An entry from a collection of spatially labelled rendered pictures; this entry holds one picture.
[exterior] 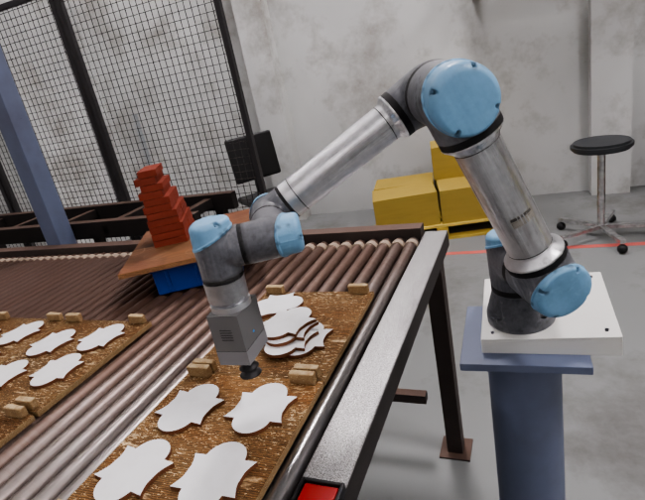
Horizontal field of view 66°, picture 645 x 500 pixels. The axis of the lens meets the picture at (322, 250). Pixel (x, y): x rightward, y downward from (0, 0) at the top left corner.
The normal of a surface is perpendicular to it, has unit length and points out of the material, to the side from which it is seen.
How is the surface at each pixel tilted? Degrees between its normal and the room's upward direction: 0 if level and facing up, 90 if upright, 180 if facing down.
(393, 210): 90
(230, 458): 0
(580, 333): 4
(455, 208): 90
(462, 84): 85
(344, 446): 0
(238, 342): 90
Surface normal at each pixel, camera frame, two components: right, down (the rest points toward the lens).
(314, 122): -0.32, 0.39
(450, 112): 0.06, 0.26
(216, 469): -0.19, -0.92
